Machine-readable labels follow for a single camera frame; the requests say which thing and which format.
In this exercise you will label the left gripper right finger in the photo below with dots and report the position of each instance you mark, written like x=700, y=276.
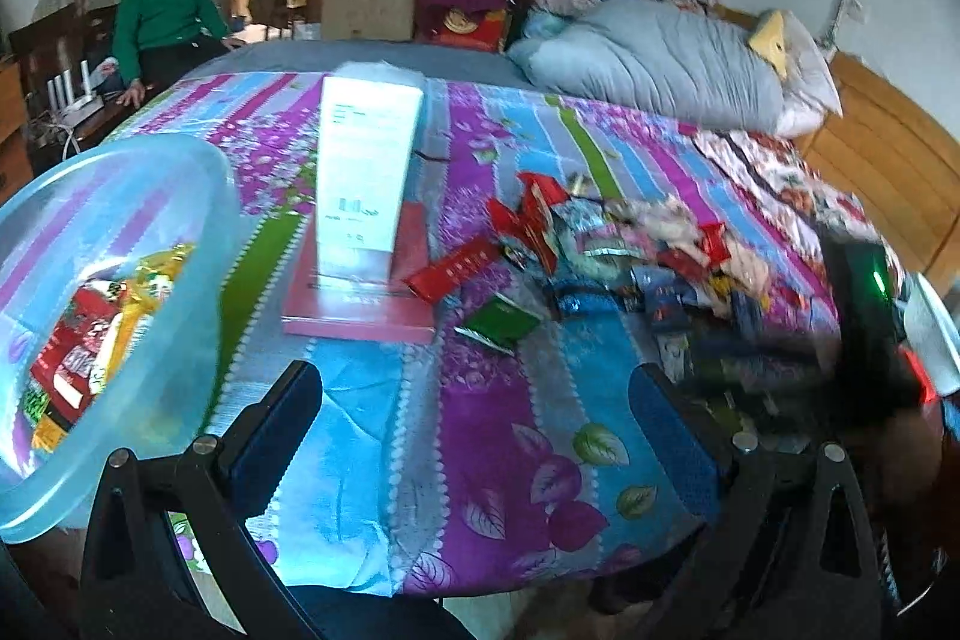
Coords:
x=783, y=549

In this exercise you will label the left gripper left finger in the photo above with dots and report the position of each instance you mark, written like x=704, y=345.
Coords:
x=135, y=583

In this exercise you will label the white red strawberry snack bag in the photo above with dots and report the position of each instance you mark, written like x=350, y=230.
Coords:
x=70, y=366

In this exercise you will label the yellow green snack bag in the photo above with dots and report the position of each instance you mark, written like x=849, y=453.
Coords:
x=142, y=297

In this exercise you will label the wooden headboard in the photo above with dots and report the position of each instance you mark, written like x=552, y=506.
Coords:
x=899, y=162

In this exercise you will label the colourful floral bed sheet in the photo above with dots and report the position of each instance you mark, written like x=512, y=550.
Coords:
x=503, y=452

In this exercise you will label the clear blue plastic basin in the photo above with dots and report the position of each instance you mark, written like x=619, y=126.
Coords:
x=112, y=266

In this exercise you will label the flat pink red box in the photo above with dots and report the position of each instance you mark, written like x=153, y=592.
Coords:
x=363, y=310

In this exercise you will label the grey folded quilt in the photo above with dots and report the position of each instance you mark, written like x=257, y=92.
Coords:
x=650, y=56

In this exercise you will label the long red snack bar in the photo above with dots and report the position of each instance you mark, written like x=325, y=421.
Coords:
x=438, y=279

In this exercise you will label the white wifi router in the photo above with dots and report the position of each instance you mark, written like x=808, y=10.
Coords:
x=70, y=106

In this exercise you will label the white tall box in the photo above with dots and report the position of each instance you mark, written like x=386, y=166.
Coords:
x=369, y=112

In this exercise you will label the person in green sweater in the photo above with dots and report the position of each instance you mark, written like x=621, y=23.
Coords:
x=156, y=42

